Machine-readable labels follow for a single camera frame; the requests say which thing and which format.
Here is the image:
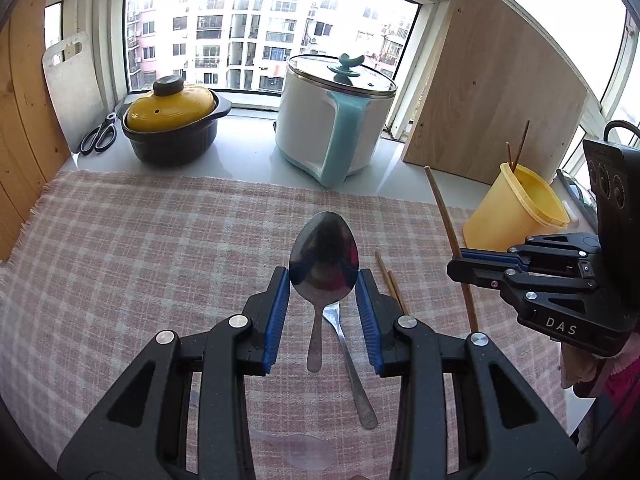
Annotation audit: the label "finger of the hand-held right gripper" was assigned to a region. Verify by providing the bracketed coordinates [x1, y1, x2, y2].
[446, 255, 601, 307]
[459, 232, 601, 266]

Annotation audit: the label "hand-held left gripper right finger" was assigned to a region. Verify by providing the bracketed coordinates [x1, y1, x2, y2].
[356, 268, 587, 480]

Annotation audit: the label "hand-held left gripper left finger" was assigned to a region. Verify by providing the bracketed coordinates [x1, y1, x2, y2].
[57, 266, 292, 480]

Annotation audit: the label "yellow plastic container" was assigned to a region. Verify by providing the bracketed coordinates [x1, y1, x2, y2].
[462, 162, 572, 252]

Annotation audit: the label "small metal spoon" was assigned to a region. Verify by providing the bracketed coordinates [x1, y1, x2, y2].
[321, 301, 379, 430]

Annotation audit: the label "clear plastic spoon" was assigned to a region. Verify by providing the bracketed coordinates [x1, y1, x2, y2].
[248, 430, 337, 472]

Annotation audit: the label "person's right forearm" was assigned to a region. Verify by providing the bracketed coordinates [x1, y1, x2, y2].
[597, 355, 640, 403]

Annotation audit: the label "person's right hand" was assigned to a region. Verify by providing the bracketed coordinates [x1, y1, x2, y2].
[560, 340, 608, 398]

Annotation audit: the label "floral white rice cooker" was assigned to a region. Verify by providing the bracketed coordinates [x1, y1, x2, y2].
[556, 167, 601, 233]

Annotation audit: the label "pink plaid cloth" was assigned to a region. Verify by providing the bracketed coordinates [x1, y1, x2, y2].
[0, 170, 571, 480]

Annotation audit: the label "light wooden board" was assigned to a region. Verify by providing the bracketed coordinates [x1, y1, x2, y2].
[401, 0, 591, 186]

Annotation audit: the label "white and teal electric cooker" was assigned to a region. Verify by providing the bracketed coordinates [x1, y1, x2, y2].
[274, 52, 398, 188]

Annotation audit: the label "black pot with yellow lid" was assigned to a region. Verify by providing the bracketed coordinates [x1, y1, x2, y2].
[122, 75, 233, 166]

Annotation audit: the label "apartment buildings outside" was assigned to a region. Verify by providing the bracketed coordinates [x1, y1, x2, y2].
[125, 0, 420, 111]

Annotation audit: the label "white cutting board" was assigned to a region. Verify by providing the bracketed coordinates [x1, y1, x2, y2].
[41, 31, 108, 155]

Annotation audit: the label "knotty pine wooden board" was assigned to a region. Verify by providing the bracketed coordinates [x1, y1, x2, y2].
[0, 0, 71, 261]

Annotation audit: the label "black handled scissors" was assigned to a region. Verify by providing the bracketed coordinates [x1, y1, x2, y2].
[80, 112, 118, 156]

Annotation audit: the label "white window frame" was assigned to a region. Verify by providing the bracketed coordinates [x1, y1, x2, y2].
[45, 0, 640, 171]

